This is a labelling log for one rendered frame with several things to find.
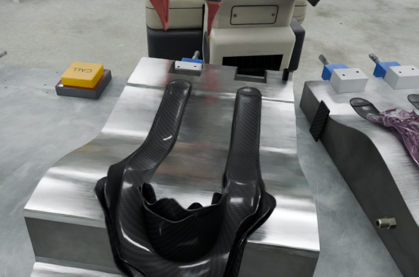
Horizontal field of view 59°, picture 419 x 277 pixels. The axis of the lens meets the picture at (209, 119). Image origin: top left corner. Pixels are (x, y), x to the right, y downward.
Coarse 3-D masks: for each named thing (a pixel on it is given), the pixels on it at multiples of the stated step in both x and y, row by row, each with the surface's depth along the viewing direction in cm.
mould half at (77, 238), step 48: (144, 96) 56; (192, 96) 56; (288, 96) 57; (96, 144) 45; (192, 144) 48; (288, 144) 49; (48, 192) 34; (192, 192) 35; (288, 192) 36; (48, 240) 34; (96, 240) 34; (288, 240) 32
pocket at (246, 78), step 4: (236, 68) 63; (236, 72) 64; (236, 76) 64; (240, 76) 64; (244, 76) 64; (248, 76) 64; (252, 76) 64; (256, 76) 64; (264, 76) 63; (244, 80) 64; (248, 80) 64; (252, 80) 64; (256, 80) 64; (260, 80) 64; (264, 80) 64
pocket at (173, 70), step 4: (172, 64) 64; (172, 68) 64; (176, 68) 65; (180, 68) 65; (168, 72) 61; (172, 72) 65; (176, 72) 65; (180, 72) 65; (184, 72) 65; (188, 72) 65; (192, 72) 65; (196, 72) 65; (200, 72) 64
